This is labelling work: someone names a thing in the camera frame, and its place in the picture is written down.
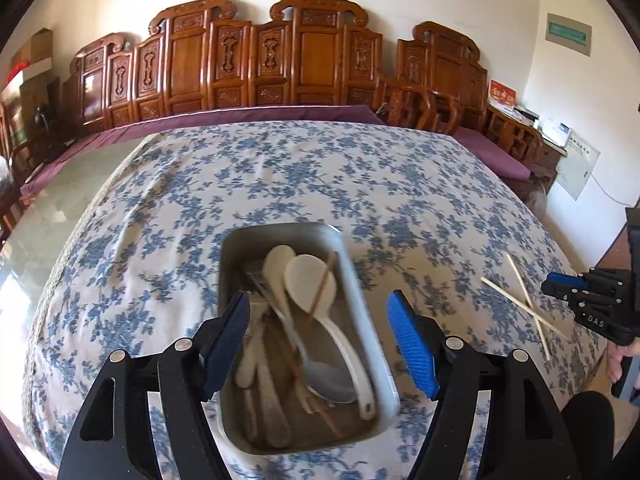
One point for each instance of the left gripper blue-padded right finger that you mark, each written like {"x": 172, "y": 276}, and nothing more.
{"x": 497, "y": 408}

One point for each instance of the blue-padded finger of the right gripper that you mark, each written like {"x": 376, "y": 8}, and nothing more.
{"x": 567, "y": 279}

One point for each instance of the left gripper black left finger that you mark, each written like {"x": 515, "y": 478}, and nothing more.
{"x": 112, "y": 434}

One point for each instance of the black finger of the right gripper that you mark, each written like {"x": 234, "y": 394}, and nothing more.
{"x": 567, "y": 291}

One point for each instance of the light bamboo chopstick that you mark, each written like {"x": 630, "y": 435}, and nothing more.
{"x": 523, "y": 306}
{"x": 528, "y": 302}

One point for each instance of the metal rectangular tray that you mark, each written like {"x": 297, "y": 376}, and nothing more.
{"x": 240, "y": 419}

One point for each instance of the white electrical panel box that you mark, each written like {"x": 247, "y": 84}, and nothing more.
{"x": 576, "y": 167}

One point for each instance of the purple side bench cushion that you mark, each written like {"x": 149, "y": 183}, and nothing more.
{"x": 498, "y": 161}

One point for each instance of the red sign card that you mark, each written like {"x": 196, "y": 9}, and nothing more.
{"x": 501, "y": 93}

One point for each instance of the stainless steel spoon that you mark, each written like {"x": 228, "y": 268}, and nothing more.
{"x": 322, "y": 379}

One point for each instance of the brown wooden chopstick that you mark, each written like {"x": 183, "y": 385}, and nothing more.
{"x": 325, "y": 295}

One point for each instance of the white plastic spoon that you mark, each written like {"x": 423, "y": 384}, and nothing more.
{"x": 273, "y": 271}

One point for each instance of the carved wooden side bench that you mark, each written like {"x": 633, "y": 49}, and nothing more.
{"x": 439, "y": 85}

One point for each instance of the white rice paddle spoon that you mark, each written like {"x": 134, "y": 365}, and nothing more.
{"x": 311, "y": 284}

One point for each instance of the blue floral white tablecloth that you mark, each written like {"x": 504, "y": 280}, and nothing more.
{"x": 423, "y": 214}

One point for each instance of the carved wooden bench backrest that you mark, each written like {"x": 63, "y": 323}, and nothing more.
{"x": 199, "y": 56}

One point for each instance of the green wall plaque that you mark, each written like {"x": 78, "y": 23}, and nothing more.
{"x": 569, "y": 33}

